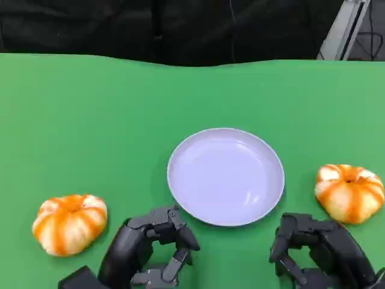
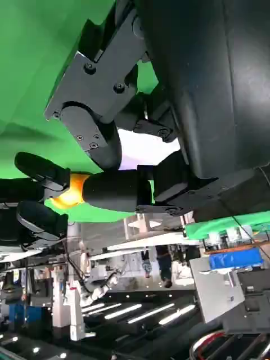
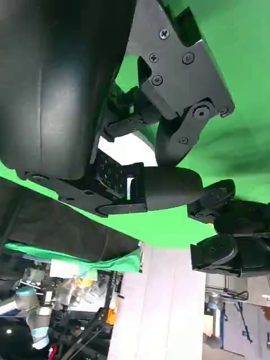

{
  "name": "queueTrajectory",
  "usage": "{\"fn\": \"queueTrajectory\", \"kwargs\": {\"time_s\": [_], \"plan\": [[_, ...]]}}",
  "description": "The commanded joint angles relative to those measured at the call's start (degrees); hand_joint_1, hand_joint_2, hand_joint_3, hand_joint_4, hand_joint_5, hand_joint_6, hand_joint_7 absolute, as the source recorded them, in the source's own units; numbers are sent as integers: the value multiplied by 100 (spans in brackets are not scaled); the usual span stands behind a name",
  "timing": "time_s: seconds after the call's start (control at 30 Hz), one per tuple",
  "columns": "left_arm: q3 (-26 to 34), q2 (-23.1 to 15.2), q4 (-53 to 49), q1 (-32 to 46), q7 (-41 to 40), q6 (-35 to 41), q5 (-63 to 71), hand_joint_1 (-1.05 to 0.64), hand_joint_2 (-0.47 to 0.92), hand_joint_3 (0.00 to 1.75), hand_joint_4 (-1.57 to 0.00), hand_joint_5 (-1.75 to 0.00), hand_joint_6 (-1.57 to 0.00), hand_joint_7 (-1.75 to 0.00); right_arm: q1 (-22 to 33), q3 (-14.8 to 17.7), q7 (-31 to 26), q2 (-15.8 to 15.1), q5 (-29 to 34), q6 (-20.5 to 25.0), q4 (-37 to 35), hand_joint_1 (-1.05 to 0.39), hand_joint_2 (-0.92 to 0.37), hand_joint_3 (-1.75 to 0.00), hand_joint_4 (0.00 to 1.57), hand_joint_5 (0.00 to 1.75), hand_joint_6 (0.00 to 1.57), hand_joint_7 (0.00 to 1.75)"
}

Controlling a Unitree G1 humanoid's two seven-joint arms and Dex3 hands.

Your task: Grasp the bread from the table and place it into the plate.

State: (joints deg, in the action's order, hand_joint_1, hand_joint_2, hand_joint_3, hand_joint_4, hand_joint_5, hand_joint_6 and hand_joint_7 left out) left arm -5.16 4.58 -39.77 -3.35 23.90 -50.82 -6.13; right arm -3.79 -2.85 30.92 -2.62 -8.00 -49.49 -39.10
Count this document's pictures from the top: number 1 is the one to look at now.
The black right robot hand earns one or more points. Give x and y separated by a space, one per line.
337 250

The lilac plate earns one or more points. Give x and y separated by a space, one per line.
225 177

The orange and white bread roll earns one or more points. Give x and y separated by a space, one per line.
69 224
349 192

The silver aluminium frame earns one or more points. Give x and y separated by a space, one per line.
343 33

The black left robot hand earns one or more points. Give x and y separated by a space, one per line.
129 247

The green table cloth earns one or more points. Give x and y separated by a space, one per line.
120 120

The black backdrop curtain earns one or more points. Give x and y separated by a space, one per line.
120 27

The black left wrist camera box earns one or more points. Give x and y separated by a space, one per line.
78 278

